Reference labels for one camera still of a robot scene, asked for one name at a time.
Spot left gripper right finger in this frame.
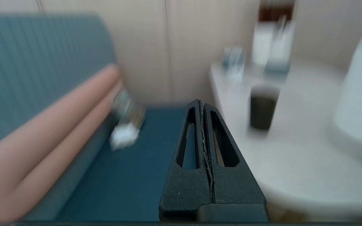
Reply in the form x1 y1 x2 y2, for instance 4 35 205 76
204 103 266 204

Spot black plastic cup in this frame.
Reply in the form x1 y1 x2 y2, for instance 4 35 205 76
248 85 281 133

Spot small clear bottle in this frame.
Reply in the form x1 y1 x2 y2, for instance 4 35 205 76
222 46 245 83

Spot long pink bolster cushion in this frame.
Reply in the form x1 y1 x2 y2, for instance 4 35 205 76
0 64 122 223

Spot clear snack packet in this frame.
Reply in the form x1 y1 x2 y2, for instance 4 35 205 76
112 89 146 130

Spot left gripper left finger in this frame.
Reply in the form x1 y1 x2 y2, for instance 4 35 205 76
159 99 269 222

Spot small blue drip tray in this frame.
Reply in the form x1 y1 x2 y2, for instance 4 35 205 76
264 61 290 79

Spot white folded napkins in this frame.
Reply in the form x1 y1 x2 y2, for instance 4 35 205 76
109 123 140 150

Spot teal bench with snack packet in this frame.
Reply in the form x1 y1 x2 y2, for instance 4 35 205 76
0 14 202 222

